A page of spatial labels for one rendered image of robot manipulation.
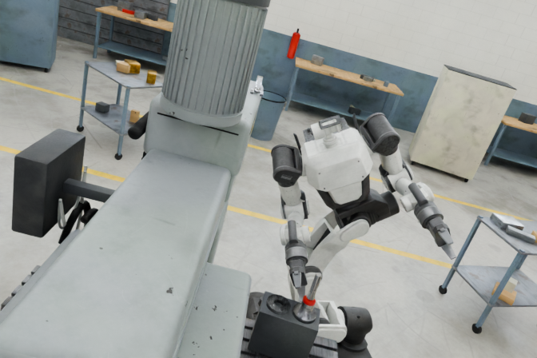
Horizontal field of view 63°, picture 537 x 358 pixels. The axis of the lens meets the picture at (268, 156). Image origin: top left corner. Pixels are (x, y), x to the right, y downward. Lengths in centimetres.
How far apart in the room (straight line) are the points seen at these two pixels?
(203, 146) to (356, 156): 82
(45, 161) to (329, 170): 108
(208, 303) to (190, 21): 60
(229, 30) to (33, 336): 65
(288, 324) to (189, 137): 83
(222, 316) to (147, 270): 29
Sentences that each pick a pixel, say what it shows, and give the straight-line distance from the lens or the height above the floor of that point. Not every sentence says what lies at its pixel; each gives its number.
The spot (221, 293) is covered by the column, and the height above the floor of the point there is 156.
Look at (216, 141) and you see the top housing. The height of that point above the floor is 182.
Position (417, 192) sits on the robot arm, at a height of 162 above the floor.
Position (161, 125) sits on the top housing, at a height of 183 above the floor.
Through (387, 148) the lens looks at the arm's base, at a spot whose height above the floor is 171.
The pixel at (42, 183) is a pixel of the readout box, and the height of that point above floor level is 167.
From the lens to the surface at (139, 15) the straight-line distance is 845.
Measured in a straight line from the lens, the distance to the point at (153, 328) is 67.
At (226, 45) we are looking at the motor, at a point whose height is 208.
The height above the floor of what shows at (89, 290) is 176.
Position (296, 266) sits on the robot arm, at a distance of 170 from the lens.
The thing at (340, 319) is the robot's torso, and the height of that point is 74.
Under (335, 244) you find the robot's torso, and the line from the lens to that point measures 205.
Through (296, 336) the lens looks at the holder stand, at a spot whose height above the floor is 110.
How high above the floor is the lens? 224
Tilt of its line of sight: 22 degrees down
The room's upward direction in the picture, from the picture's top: 16 degrees clockwise
